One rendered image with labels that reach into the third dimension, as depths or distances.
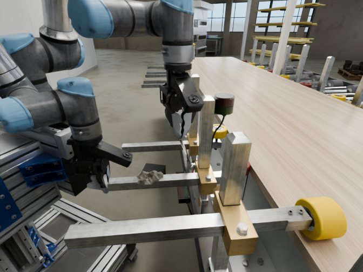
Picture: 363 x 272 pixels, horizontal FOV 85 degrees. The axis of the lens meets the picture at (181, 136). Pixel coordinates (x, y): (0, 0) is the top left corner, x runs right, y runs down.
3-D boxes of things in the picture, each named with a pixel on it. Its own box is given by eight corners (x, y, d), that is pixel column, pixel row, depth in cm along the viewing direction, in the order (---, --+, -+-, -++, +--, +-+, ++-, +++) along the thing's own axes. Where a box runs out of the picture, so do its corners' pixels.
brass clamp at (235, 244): (224, 257, 36) (227, 239, 33) (208, 200, 48) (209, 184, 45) (257, 253, 36) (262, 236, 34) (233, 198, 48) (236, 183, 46)
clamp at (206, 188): (200, 195, 63) (201, 183, 60) (193, 169, 74) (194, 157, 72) (217, 194, 63) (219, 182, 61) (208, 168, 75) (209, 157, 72)
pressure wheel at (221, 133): (219, 156, 86) (222, 132, 81) (203, 150, 90) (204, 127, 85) (227, 148, 92) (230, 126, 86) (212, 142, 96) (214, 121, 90)
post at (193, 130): (188, 172, 99) (190, 74, 76) (187, 168, 102) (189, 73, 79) (195, 172, 99) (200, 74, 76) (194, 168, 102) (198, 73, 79)
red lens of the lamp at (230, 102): (215, 107, 55) (216, 99, 54) (210, 100, 60) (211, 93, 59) (236, 106, 56) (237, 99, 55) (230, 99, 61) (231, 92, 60)
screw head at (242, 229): (237, 236, 34) (239, 232, 33) (234, 225, 36) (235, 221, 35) (249, 235, 34) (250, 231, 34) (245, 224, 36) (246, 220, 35)
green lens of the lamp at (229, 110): (215, 115, 56) (215, 108, 55) (210, 108, 62) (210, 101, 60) (235, 114, 57) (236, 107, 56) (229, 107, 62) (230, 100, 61)
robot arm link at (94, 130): (102, 115, 56) (94, 128, 49) (105, 129, 58) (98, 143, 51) (75, 116, 55) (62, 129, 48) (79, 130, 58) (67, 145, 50)
